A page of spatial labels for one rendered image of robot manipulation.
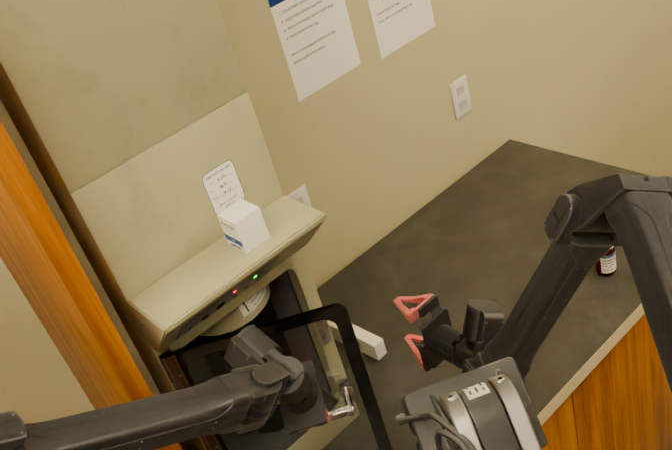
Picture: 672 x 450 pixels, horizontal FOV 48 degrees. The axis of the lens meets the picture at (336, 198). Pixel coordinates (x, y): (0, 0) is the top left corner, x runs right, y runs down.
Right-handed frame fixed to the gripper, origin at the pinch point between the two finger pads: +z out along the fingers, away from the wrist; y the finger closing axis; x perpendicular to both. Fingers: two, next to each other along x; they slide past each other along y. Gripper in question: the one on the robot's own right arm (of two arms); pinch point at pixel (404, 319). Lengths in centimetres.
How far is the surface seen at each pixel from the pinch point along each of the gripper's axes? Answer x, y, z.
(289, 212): 12.0, 30.9, 6.5
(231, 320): 25.9, 13.3, 14.5
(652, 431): -57, -79, -15
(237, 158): 14.7, 41.6, 12.1
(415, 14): -69, 26, 55
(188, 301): 35.1, 31.0, 2.6
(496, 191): -70, -26, 38
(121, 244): 38, 40, 12
